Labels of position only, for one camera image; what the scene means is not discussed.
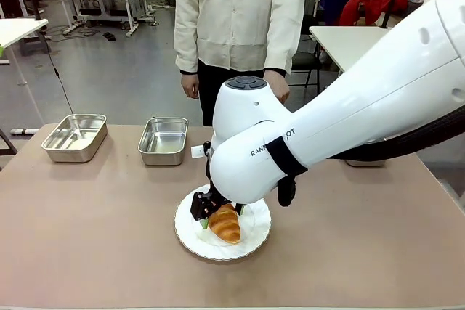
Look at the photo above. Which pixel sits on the small white camera box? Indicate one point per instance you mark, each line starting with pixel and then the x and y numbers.
pixel 197 151

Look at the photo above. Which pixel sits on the golden croissant bread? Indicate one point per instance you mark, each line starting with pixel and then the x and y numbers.
pixel 227 226

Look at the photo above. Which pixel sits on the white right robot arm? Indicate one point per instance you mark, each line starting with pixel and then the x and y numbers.
pixel 363 88

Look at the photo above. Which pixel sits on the white scalloped plate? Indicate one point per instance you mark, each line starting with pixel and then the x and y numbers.
pixel 189 232

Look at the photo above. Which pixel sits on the narrow deep steel container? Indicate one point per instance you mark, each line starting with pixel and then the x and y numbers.
pixel 163 141

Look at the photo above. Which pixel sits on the person's left forearm cream sleeve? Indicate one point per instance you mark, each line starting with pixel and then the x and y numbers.
pixel 285 45

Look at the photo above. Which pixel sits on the black foot pedal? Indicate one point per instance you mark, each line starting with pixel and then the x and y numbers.
pixel 109 37

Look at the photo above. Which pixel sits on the white power strip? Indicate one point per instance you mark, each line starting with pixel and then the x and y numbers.
pixel 23 131

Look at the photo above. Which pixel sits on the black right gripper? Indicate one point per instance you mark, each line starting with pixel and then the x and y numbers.
pixel 208 165

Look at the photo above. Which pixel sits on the small shallow steel container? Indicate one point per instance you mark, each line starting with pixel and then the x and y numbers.
pixel 74 137

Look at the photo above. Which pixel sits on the white table with thin legs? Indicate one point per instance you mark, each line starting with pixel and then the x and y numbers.
pixel 18 30

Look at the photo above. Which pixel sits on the cream jacket person torso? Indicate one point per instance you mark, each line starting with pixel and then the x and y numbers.
pixel 236 16

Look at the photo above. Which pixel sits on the person's left hand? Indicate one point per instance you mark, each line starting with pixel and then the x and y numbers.
pixel 279 86

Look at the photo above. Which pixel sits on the black metal chair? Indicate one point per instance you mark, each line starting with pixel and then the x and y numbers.
pixel 307 60

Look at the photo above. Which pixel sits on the person's right hand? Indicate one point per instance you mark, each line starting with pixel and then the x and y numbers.
pixel 190 85

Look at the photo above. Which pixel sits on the person's right forearm cream sleeve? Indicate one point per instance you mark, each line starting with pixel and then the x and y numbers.
pixel 186 45

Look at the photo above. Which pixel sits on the large shallow steel container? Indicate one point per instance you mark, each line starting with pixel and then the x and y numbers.
pixel 363 163

